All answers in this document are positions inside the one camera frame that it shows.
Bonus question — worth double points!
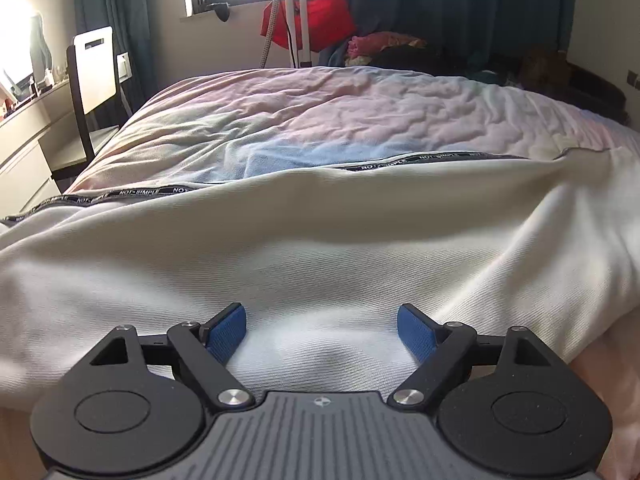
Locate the table mirror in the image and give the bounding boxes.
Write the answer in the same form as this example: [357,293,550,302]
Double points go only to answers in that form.
[0,10,53,101]

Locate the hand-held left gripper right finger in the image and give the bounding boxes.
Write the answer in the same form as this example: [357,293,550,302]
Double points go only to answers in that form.
[387,303,559,409]

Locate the white dressing table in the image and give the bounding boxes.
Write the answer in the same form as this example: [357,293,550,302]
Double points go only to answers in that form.
[0,77,76,218]

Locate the white chair with black frame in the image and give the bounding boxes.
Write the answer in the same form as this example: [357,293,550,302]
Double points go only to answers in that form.
[39,25,133,193]

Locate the black clothes pile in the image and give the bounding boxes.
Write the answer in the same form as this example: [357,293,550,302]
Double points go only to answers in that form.
[372,42,466,73]

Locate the pink clothes pile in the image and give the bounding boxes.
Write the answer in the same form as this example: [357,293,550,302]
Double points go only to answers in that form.
[347,31,428,61]

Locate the wide blue curtain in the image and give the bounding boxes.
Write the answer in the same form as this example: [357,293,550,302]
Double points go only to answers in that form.
[327,0,576,76]

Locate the pink and yellow bed blanket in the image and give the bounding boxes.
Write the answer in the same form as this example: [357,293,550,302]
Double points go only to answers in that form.
[0,62,640,480]

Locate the row of cosmetic bottles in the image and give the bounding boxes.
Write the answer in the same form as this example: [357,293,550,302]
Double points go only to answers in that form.
[30,62,68,96]

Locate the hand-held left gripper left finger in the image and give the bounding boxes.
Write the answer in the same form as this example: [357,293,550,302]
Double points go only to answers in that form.
[87,303,256,411]

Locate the brown paper bag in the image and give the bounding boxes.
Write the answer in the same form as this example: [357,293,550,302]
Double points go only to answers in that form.
[517,47,571,91]

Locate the white pants with striped trim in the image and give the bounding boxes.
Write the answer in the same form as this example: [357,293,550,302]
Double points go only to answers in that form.
[0,147,640,406]

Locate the red bag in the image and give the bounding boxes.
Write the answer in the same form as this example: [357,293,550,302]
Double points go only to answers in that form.
[261,0,357,52]

